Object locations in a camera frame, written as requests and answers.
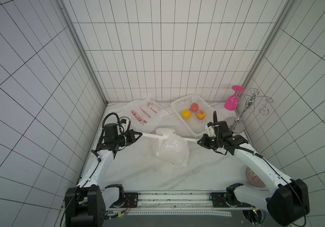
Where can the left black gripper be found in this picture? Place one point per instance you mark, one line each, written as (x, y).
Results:
(130, 133)

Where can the white bag with red print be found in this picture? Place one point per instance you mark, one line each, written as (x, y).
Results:
(145, 115)

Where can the yellow peach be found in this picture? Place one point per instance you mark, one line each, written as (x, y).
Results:
(186, 114)

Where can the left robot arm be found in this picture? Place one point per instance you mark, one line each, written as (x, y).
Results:
(89, 203)

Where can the translucent white plastic bag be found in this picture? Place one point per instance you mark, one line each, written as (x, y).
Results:
(169, 146)

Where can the orange pink peach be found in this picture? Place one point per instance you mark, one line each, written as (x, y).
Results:
(201, 114)

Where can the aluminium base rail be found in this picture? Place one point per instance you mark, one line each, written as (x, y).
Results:
(180, 203)

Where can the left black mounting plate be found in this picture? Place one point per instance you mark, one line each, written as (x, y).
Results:
(130, 200)

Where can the pink plastic wine glass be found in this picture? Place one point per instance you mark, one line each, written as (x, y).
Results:
(232, 102)

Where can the white perforated plastic basket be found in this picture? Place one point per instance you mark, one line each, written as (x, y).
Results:
(194, 112)

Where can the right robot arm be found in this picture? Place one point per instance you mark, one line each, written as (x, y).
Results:
(286, 200)

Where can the pink peach top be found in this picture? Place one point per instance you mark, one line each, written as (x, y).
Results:
(194, 107)

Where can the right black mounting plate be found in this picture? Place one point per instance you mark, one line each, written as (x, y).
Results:
(218, 200)

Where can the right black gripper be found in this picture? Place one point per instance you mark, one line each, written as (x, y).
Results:
(208, 141)

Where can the silver metal glass rack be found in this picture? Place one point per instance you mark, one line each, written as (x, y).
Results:
(250, 103)

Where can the black mounting plate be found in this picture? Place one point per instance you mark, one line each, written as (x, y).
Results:
(218, 200)
(130, 200)

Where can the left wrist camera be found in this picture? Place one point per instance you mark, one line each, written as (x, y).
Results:
(124, 124)

